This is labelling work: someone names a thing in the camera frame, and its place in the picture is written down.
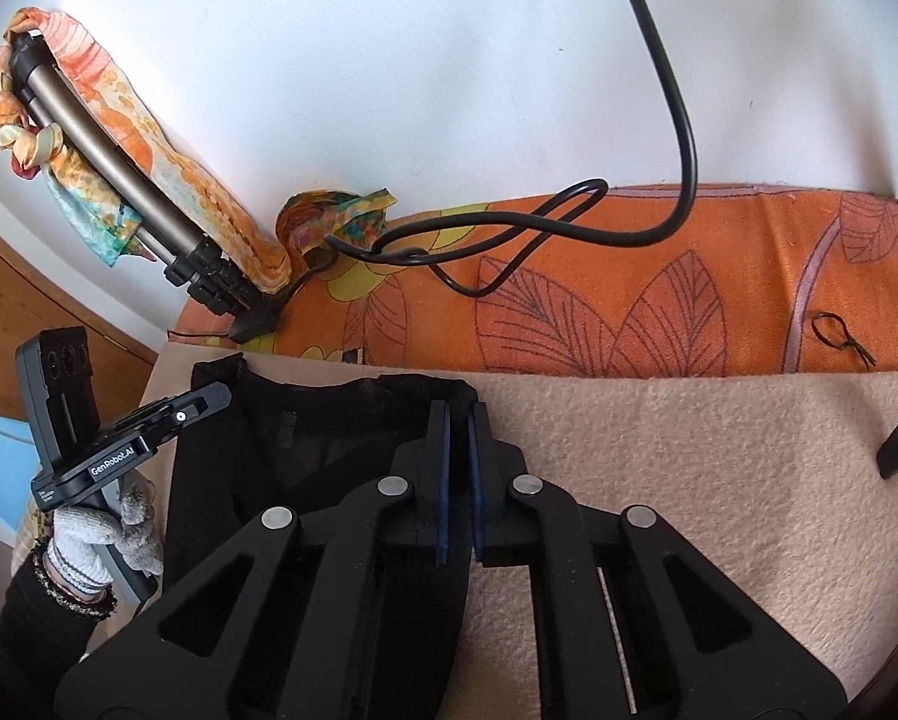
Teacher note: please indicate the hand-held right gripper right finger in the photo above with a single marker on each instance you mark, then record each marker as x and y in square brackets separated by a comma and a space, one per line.
[479, 480]

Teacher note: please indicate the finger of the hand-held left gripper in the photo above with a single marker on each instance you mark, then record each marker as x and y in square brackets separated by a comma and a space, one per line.
[194, 409]

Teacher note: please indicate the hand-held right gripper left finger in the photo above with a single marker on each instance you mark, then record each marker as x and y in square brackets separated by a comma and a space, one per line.
[441, 480]

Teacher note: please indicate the black t-shirt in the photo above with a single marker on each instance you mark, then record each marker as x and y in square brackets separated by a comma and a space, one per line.
[306, 450]

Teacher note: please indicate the person's left forearm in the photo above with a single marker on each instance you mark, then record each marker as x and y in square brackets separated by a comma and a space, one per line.
[36, 615]

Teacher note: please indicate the person's left hand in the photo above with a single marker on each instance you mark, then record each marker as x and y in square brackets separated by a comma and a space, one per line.
[81, 540]

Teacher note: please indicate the beige towel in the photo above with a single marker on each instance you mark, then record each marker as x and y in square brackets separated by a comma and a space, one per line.
[681, 450]

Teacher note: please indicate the small colourful cloth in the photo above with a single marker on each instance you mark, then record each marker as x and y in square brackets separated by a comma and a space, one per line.
[329, 217]

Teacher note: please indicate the orange floral bed sheet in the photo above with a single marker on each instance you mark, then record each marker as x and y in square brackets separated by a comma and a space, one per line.
[644, 277]

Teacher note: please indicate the folded grey tripod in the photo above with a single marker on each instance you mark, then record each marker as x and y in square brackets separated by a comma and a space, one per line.
[81, 120]

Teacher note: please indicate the folded tripod with colourful scarf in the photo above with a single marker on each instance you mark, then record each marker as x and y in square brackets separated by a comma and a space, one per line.
[111, 82]

